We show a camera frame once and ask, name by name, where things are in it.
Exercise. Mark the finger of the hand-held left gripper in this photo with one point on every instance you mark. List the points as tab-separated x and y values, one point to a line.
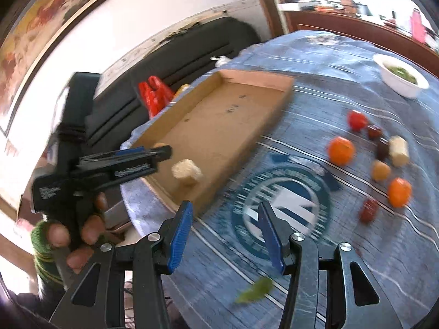
137	173
144	153

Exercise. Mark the pink bottle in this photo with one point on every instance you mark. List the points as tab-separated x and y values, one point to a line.
416	24

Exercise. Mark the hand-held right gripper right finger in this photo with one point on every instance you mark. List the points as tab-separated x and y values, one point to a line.
271	236

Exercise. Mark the wooden door frame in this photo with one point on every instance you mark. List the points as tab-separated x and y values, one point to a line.
264	3

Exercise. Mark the orange mandarin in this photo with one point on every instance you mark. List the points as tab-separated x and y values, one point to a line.
399	192
340	150

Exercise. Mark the blue checked tablecloth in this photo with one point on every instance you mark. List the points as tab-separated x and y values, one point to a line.
343	246

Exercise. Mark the white bowl with greens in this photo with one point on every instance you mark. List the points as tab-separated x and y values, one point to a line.
401	75

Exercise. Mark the white plastic bag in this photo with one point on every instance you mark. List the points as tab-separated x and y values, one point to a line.
220	60

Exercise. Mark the person's left hand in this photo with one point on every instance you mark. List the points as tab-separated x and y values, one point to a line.
89	229

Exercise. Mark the shallow cardboard box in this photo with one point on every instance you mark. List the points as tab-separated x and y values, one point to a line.
219	133

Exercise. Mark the dark brown jujube date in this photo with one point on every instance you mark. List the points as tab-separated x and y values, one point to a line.
382	148

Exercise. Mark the red jujube date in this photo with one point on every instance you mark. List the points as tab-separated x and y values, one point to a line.
374	132
368	209

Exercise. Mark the beige cork piece on table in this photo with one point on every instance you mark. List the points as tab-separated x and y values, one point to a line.
399	150

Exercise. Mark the red tomato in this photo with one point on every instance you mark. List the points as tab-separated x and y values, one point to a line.
356	120

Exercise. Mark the black leather sofa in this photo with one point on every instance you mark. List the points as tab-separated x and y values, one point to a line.
192	48

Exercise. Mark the yellow snack packet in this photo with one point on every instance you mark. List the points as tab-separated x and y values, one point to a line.
181	89

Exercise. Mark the small yellow round fruit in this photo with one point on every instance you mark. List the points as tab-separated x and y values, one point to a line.
380	170

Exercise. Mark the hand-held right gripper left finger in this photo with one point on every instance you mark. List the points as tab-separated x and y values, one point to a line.
178	236

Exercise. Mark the person's left forearm green sleeve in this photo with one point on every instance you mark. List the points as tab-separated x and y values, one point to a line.
43	257

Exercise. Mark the red plastic bag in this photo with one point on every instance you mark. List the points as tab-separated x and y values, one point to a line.
156	96

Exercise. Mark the green leaf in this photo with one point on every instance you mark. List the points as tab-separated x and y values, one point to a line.
255	289

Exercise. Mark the framed wall painting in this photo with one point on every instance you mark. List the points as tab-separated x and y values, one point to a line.
31	41

